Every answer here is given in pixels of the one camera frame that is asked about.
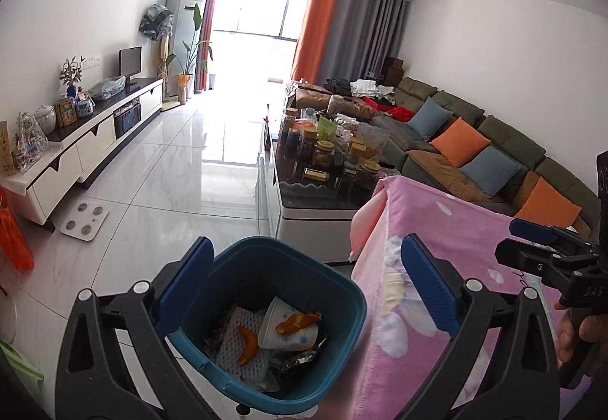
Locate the pink floral table cloth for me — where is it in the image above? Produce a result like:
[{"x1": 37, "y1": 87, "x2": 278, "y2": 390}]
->
[{"x1": 351, "y1": 176, "x2": 584, "y2": 419}]

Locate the orange cushion near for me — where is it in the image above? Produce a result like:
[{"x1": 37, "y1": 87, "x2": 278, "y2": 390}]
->
[{"x1": 515, "y1": 177, "x2": 581, "y2": 228}]

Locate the small black monitor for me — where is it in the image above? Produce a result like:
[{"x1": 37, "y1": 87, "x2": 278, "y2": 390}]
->
[{"x1": 119, "y1": 47, "x2": 142, "y2": 87}]

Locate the orange plastic bag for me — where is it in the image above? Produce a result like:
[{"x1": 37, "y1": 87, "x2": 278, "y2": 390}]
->
[{"x1": 0, "y1": 189, "x2": 35, "y2": 271}]

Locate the coffee table with jars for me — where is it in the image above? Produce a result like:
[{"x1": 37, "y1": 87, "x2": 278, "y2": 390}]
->
[{"x1": 258, "y1": 111, "x2": 373, "y2": 266}]

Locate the olive green sectional sofa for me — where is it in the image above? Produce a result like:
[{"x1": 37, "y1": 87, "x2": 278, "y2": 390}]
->
[{"x1": 371, "y1": 77, "x2": 601, "y2": 236}]

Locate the white ceramic lidded jar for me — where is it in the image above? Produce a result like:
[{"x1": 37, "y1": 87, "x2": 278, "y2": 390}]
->
[{"x1": 34, "y1": 105, "x2": 57, "y2": 136}]

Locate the teal plastic trash bin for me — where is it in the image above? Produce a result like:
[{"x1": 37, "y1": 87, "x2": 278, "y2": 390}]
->
[{"x1": 159, "y1": 236, "x2": 367, "y2": 416}]

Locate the white black tv cabinet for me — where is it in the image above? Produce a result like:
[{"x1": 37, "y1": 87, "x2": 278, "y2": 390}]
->
[{"x1": 1, "y1": 77, "x2": 163, "y2": 227}]

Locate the small plant blue vase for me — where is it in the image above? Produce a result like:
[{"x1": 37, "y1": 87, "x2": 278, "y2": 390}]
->
[{"x1": 59, "y1": 56, "x2": 86, "y2": 100}]

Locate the small orange peel piece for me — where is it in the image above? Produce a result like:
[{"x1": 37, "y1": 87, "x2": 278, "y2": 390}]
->
[{"x1": 275, "y1": 312, "x2": 321, "y2": 336}]

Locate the white bathroom scale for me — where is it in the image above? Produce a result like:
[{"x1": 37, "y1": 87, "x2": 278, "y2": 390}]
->
[{"x1": 60, "y1": 200, "x2": 110, "y2": 242}]

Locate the right hand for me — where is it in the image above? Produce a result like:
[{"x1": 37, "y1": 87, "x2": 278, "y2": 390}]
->
[{"x1": 553, "y1": 301, "x2": 608, "y2": 377}]

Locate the curved orange peel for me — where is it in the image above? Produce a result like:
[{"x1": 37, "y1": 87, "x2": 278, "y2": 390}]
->
[{"x1": 237, "y1": 325, "x2": 259, "y2": 366}]

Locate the white standing air conditioner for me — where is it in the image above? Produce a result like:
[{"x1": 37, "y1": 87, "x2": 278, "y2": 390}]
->
[{"x1": 166, "y1": 0, "x2": 206, "y2": 99}]

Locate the white foam fruit net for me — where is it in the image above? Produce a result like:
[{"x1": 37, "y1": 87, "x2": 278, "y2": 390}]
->
[{"x1": 215, "y1": 306, "x2": 274, "y2": 391}]

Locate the orange cushion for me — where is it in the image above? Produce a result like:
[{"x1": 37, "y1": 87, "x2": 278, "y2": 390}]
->
[
  {"x1": 515, "y1": 177, "x2": 581, "y2": 228},
  {"x1": 430, "y1": 118, "x2": 491, "y2": 168}
]

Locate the covered standing fan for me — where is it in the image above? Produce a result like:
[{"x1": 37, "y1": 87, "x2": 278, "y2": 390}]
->
[{"x1": 139, "y1": 3, "x2": 174, "y2": 41}]

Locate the grey curtain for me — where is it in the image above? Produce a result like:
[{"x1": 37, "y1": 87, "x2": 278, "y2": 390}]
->
[{"x1": 315, "y1": 0, "x2": 410, "y2": 84}]

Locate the orange cushion far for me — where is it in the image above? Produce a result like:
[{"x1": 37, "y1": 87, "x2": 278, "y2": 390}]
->
[{"x1": 430, "y1": 118, "x2": 491, "y2": 168}]

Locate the green plastic stool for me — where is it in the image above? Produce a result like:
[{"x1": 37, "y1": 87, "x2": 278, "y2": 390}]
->
[{"x1": 0, "y1": 340, "x2": 44, "y2": 396}]

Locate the white paper cup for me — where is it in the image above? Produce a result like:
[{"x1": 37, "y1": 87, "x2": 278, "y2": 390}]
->
[{"x1": 258, "y1": 297, "x2": 321, "y2": 351}]

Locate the blue grey cushion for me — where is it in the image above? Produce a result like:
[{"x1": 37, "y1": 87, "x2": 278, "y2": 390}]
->
[
  {"x1": 460, "y1": 145, "x2": 519, "y2": 198},
  {"x1": 408, "y1": 98, "x2": 453, "y2": 140}
]

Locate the blue grey cushion far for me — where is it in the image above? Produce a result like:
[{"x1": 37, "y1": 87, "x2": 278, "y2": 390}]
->
[{"x1": 408, "y1": 98, "x2": 453, "y2": 140}]

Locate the tall green potted plant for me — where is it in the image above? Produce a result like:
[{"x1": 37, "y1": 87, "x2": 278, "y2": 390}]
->
[{"x1": 166, "y1": 2, "x2": 213, "y2": 105}]

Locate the blue grey cushion near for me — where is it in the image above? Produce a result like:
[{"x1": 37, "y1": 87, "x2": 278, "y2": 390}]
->
[{"x1": 460, "y1": 145, "x2": 519, "y2": 198}]

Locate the orange curtain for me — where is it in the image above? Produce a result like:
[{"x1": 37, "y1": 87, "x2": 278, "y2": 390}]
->
[{"x1": 291, "y1": 0, "x2": 337, "y2": 83}]

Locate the wooden picture frame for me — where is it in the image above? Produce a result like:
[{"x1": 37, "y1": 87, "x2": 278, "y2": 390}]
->
[{"x1": 55, "y1": 97, "x2": 78, "y2": 128}]

